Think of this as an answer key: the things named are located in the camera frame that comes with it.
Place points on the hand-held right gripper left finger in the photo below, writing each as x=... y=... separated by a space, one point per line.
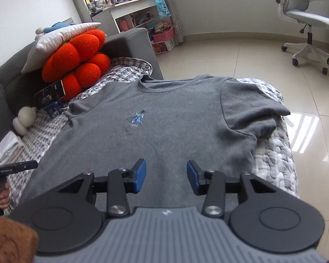
x=141 y=175

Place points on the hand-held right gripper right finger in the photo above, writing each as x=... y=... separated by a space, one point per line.
x=192 y=176

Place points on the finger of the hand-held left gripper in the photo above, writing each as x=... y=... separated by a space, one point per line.
x=30 y=165

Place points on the grey t-shirt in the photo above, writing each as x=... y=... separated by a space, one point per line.
x=164 y=131

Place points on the white folded cloth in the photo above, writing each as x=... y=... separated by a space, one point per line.
x=5 y=148

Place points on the white plush toy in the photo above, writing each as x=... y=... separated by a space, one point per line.
x=23 y=117

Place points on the blue hair claw clip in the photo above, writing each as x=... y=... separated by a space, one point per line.
x=53 y=106

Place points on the black smartphone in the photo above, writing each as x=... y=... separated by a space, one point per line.
x=49 y=93

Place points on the orange plush cushion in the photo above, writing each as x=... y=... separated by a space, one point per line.
x=79 y=57

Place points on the white pillow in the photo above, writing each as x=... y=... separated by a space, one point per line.
x=52 y=43

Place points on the white printed storage box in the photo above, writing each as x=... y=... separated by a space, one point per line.
x=164 y=46

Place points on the grey sofa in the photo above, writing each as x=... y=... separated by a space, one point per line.
x=126 y=43

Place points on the pink plastic basket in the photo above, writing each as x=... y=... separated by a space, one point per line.
x=163 y=35

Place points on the blue plush toy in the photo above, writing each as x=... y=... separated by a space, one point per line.
x=59 y=26

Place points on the pink storage container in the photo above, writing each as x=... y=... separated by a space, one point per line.
x=124 y=25

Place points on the light patterned curtain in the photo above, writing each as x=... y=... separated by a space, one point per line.
x=176 y=19

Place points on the blue printed bag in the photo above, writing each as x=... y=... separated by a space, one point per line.
x=163 y=6

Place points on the white shelf unit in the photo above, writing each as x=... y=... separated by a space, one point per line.
x=142 y=4

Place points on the white office chair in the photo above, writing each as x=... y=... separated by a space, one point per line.
x=309 y=16

